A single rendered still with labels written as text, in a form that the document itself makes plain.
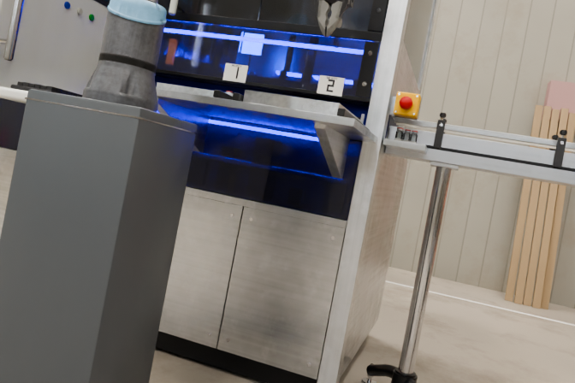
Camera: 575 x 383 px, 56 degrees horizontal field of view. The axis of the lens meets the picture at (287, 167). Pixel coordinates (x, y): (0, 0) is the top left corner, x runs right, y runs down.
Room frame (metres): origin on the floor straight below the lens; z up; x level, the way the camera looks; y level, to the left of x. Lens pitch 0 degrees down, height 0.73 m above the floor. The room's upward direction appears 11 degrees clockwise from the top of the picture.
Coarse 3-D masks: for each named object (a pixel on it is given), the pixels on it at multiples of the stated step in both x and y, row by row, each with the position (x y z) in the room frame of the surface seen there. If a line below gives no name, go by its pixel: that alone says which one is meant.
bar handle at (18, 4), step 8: (16, 0) 1.45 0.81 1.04; (24, 0) 1.47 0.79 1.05; (16, 8) 1.45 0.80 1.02; (16, 16) 1.46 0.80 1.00; (16, 24) 1.46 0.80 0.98; (8, 32) 1.46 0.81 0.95; (16, 32) 1.46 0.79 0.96; (0, 40) 1.47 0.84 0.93; (8, 40) 1.45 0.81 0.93; (16, 40) 1.47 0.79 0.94; (8, 48) 1.45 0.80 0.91; (8, 56) 1.46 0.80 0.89
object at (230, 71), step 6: (228, 66) 1.85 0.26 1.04; (234, 66) 1.84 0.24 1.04; (240, 66) 1.84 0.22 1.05; (246, 66) 1.83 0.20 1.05; (228, 72) 1.85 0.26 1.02; (234, 72) 1.84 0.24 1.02; (240, 72) 1.83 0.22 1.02; (246, 72) 1.83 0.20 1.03; (228, 78) 1.85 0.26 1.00; (234, 78) 1.84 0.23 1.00; (240, 78) 1.83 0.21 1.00
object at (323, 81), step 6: (324, 78) 1.75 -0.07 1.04; (330, 78) 1.74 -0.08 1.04; (336, 78) 1.73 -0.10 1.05; (342, 78) 1.73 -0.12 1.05; (318, 84) 1.75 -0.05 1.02; (324, 84) 1.74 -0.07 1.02; (330, 84) 1.74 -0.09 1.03; (336, 84) 1.73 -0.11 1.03; (342, 84) 1.73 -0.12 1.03; (318, 90) 1.75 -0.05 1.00; (324, 90) 1.74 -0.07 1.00; (336, 90) 1.73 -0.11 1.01; (342, 90) 1.73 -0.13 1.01
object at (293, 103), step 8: (248, 96) 1.42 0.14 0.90; (256, 96) 1.41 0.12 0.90; (264, 96) 1.40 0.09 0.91; (272, 96) 1.40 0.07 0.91; (280, 96) 1.39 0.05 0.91; (288, 96) 1.38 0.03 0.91; (264, 104) 1.40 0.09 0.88; (272, 104) 1.40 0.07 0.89; (280, 104) 1.39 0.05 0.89; (288, 104) 1.38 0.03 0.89; (296, 104) 1.38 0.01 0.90; (304, 104) 1.37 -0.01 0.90; (312, 104) 1.36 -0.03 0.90; (320, 104) 1.36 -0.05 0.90; (328, 104) 1.35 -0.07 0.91; (336, 104) 1.34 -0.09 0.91; (320, 112) 1.36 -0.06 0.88; (328, 112) 1.35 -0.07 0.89; (336, 112) 1.34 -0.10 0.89
